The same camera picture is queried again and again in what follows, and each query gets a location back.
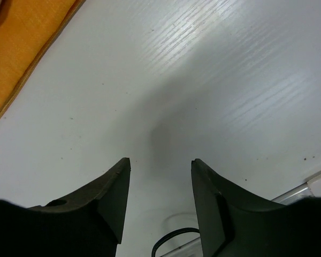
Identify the orange placemat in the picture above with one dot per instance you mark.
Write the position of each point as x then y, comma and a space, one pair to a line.
27, 30

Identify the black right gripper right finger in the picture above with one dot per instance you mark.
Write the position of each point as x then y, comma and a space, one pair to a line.
235, 222

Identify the aluminium table frame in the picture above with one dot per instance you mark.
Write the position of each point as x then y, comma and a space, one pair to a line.
311, 188

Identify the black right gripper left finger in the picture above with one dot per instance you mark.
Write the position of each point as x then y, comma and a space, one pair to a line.
87, 222

